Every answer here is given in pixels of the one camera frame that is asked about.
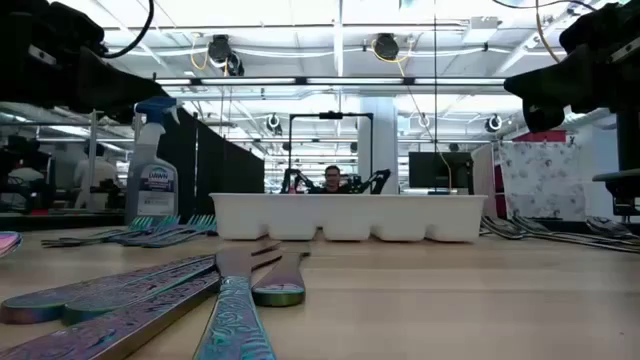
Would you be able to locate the grey laptop desk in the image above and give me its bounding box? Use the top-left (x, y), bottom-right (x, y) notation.
top-left (592, 169), bottom-right (640, 217)

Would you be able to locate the black partition curtain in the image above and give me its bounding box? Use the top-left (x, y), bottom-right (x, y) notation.
top-left (159, 107), bottom-right (265, 221)

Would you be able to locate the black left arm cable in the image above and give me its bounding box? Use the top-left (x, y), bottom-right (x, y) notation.
top-left (102, 0), bottom-right (156, 60)

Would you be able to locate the dark metal spoon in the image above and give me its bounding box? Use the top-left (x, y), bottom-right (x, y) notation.
top-left (514, 214), bottom-right (640, 247)
top-left (479, 216), bottom-right (601, 251)
top-left (584, 215), bottom-right (640, 241)
top-left (494, 215), bottom-right (640, 255)

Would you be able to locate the black ceiling light rail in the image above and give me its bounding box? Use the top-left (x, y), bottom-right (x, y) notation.
top-left (154, 76), bottom-right (507, 86)

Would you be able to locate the black background monitor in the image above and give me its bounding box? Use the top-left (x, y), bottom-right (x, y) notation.
top-left (408, 151), bottom-right (474, 195)

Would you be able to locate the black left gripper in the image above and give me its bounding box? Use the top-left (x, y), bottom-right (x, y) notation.
top-left (0, 0), bottom-right (167, 122)

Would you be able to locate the iridescent spoon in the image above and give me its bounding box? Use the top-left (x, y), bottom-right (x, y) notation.
top-left (0, 230), bottom-right (24, 260)

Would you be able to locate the yellow hanging cable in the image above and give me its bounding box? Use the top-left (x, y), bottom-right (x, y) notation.
top-left (534, 0), bottom-right (562, 65)
top-left (369, 38), bottom-right (454, 191)

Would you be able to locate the blue-capped spray bottle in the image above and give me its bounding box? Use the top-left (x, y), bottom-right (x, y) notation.
top-left (124, 96), bottom-right (181, 226)

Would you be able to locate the white cutlery tray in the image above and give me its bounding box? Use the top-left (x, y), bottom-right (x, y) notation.
top-left (209, 193), bottom-right (489, 244)

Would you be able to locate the thin black pole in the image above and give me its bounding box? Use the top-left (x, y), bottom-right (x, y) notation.
top-left (432, 0), bottom-right (439, 194)

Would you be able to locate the person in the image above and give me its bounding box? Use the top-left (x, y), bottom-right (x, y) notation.
top-left (73, 142), bottom-right (120, 210)
top-left (319, 164), bottom-right (351, 195)

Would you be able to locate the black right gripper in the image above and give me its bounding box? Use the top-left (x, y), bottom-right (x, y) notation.
top-left (503, 0), bottom-right (640, 114)

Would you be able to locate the white pillar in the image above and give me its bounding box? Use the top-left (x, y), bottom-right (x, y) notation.
top-left (357, 97), bottom-right (400, 195)

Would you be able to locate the pale hanging cloth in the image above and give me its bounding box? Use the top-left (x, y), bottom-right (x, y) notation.
top-left (471, 144), bottom-right (496, 219)

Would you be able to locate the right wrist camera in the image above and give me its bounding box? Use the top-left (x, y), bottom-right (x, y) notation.
top-left (522, 99), bottom-right (566, 134)

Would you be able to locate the red storage bin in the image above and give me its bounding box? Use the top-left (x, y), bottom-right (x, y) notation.
top-left (512, 129), bottom-right (568, 144)

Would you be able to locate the silver ventilation duct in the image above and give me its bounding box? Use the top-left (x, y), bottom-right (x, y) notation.
top-left (564, 107), bottom-right (617, 132)

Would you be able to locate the background black camera frame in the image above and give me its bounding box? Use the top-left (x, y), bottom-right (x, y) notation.
top-left (288, 112), bottom-right (375, 174)

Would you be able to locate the floral patterned cloth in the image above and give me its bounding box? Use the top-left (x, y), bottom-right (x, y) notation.
top-left (499, 142), bottom-right (587, 221)

